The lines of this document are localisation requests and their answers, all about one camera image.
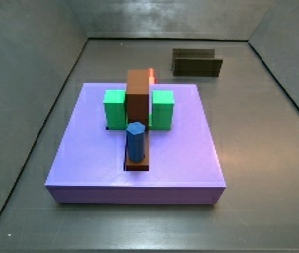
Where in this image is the red peg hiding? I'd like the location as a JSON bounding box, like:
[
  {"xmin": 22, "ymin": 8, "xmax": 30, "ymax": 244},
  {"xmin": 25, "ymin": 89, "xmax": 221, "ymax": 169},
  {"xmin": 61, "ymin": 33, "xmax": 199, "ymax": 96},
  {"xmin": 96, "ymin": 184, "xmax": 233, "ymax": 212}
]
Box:
[{"xmin": 149, "ymin": 68, "xmax": 155, "ymax": 84}]

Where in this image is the purple base board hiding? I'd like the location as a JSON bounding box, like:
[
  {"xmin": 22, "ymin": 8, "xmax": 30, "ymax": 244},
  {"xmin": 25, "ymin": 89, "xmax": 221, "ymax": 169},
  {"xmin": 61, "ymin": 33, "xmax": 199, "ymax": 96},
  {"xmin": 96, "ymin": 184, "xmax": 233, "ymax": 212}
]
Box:
[{"xmin": 46, "ymin": 83, "xmax": 225, "ymax": 204}]

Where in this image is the blue hexagonal peg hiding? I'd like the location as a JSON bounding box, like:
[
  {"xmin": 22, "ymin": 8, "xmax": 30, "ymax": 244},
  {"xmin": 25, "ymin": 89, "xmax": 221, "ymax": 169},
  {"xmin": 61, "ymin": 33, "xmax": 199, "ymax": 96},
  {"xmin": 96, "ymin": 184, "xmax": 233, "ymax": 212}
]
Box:
[{"xmin": 126, "ymin": 122, "xmax": 145, "ymax": 162}]

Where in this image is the right green block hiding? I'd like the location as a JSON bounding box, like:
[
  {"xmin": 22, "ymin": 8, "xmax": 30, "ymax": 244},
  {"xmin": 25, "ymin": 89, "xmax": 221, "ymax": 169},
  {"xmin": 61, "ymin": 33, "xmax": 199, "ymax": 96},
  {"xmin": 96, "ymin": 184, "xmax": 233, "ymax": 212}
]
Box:
[{"xmin": 149, "ymin": 90, "xmax": 173, "ymax": 130}]

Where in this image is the green block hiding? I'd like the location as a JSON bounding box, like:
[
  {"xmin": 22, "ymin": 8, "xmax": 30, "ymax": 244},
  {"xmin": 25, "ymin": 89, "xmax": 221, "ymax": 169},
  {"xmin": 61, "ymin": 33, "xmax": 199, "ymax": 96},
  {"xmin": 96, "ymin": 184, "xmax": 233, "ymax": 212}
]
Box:
[
  {"xmin": 102, "ymin": 90, "xmax": 126, "ymax": 130},
  {"xmin": 149, "ymin": 90, "xmax": 173, "ymax": 130}
]

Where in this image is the left green block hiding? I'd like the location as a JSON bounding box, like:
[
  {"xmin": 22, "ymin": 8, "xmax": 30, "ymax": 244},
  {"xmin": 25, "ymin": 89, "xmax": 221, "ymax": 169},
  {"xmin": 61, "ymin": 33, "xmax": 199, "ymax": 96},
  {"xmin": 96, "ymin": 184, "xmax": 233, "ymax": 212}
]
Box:
[{"xmin": 102, "ymin": 90, "xmax": 126, "ymax": 130}]

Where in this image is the brown L-shaped block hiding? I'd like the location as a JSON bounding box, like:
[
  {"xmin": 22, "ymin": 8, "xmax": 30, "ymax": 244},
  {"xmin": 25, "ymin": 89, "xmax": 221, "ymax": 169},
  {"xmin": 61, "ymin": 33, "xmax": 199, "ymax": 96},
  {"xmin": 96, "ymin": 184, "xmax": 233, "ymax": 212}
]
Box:
[{"xmin": 125, "ymin": 70, "xmax": 149, "ymax": 171}]

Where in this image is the black peg stand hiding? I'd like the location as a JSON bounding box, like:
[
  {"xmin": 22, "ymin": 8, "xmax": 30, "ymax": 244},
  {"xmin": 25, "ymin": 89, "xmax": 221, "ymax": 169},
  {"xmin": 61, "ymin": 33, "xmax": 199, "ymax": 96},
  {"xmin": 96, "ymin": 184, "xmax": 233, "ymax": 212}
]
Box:
[{"xmin": 171, "ymin": 48, "xmax": 223, "ymax": 77}]

